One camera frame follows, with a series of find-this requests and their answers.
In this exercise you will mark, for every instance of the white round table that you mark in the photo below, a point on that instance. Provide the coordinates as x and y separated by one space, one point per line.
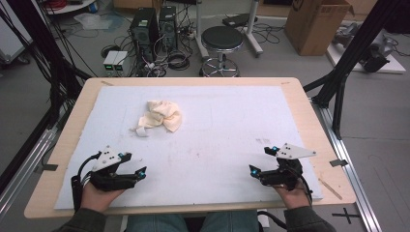
74 8

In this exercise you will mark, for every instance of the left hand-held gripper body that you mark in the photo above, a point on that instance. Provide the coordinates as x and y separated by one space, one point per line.
111 180

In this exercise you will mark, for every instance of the white panel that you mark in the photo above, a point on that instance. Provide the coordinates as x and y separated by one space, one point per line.
11 38

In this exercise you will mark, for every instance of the black tape piece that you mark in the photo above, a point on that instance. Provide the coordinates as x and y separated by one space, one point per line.
48 167
338 162

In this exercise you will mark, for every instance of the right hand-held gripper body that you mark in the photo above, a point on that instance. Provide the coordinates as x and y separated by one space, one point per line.
286 174

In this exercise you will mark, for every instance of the person's legs in jeans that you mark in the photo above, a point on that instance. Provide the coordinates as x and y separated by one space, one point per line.
154 224

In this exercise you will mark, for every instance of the white power supply box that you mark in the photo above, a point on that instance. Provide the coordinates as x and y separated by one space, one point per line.
109 59
121 59

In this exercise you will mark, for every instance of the white foam mat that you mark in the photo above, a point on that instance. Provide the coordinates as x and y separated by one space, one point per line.
209 129

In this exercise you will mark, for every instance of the person's left hand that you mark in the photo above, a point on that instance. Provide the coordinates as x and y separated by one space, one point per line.
95 199

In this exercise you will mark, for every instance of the thin wooden stick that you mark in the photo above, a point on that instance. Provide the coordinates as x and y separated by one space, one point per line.
330 189

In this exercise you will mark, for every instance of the black tape cross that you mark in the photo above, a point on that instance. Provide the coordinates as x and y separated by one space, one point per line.
346 215

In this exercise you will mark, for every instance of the white board with machine parts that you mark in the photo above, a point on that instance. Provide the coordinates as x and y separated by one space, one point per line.
390 66

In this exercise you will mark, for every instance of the clear plastic sheet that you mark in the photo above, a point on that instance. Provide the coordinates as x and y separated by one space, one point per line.
93 21

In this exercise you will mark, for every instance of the flat black device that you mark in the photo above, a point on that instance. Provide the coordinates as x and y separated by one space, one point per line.
238 20

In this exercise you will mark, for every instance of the black metal frame stand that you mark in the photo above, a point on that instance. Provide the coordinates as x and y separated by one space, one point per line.
354 48

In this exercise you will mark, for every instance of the large black computer tower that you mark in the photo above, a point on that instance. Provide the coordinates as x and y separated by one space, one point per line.
143 32

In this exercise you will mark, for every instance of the aluminium rail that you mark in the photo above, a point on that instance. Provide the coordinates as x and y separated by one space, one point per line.
348 167
25 164

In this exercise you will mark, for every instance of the brown cardboard box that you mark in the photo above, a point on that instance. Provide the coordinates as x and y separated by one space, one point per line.
316 29

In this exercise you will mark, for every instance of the person's right hand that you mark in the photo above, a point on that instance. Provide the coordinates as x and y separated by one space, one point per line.
296 198

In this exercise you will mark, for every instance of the cream cloth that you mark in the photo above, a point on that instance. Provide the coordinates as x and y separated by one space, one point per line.
161 114

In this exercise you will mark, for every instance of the slim black computer tower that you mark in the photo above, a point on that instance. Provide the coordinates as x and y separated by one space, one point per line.
168 27

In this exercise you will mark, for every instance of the black round stool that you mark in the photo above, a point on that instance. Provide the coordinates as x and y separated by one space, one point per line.
222 38

